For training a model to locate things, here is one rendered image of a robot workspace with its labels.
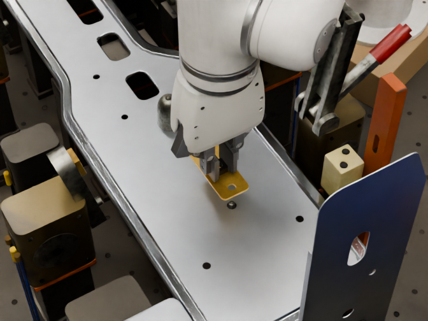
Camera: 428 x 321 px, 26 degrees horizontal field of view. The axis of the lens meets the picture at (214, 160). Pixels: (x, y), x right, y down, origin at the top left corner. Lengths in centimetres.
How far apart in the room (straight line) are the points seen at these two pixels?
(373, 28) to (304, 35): 81
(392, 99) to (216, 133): 19
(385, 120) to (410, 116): 62
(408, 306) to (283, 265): 38
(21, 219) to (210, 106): 26
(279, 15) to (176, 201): 36
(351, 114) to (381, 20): 50
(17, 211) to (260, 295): 29
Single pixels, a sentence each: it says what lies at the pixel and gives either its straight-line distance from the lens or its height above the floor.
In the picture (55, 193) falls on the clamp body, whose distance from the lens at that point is 110.
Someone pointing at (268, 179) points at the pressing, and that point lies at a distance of 116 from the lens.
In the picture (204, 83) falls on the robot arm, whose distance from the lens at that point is 94.
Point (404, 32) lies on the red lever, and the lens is 114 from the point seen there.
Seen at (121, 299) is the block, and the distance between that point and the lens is 109.
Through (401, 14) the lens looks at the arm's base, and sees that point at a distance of 166.
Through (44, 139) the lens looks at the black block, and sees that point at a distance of 123.
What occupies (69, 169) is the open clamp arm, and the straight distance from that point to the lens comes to 104.
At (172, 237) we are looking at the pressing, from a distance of 111.
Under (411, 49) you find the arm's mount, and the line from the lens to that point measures 165.
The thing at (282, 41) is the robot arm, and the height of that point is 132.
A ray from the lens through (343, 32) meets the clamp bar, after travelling 105.
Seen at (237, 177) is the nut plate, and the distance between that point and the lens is 111.
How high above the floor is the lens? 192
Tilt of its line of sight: 52 degrees down
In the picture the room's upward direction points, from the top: straight up
